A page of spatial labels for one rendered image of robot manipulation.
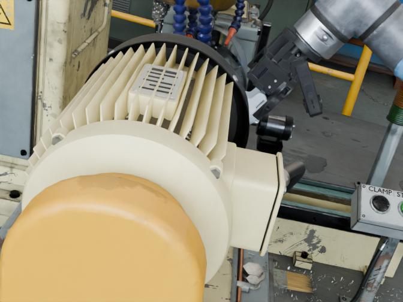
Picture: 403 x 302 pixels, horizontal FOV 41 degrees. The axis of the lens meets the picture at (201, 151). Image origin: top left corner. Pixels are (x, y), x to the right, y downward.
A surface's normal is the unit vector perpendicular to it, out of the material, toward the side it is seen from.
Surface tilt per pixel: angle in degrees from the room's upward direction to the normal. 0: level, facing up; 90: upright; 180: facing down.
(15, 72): 90
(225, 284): 0
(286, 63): 90
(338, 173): 0
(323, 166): 0
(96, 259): 90
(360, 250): 90
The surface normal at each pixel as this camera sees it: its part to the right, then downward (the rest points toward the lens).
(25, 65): -0.09, 0.45
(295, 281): 0.20, -0.86
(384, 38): -0.50, 0.46
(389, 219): 0.11, -0.51
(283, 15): -0.29, 0.40
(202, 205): 0.23, 0.31
